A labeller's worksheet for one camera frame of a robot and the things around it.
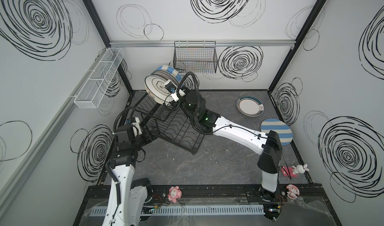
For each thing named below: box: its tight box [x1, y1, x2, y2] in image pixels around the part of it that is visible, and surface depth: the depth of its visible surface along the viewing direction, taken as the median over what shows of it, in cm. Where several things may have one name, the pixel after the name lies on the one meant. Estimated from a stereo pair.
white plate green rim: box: [236, 95, 265, 117], surface depth 112 cm
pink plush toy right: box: [286, 184, 300, 200], surface depth 74 cm
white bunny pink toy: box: [281, 163, 310, 178], surface depth 78 cm
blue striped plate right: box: [260, 118, 294, 146], surface depth 102 cm
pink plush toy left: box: [168, 185, 183, 204], surface depth 73 cm
